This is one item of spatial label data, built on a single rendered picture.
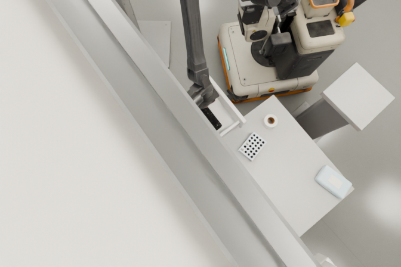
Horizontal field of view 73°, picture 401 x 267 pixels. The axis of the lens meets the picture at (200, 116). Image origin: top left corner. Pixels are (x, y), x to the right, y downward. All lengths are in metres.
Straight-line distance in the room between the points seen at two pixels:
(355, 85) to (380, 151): 1.00
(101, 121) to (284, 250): 0.14
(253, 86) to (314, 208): 0.97
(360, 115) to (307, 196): 0.53
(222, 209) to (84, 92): 0.13
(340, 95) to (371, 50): 1.28
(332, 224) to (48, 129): 2.28
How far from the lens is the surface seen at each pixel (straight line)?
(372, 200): 2.54
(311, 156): 1.52
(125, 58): 0.20
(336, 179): 1.51
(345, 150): 2.48
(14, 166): 0.23
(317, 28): 1.74
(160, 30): 2.53
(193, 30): 0.97
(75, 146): 0.21
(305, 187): 1.50
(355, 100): 1.70
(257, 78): 2.09
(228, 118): 1.37
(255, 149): 1.40
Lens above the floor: 2.16
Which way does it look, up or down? 75 degrees down
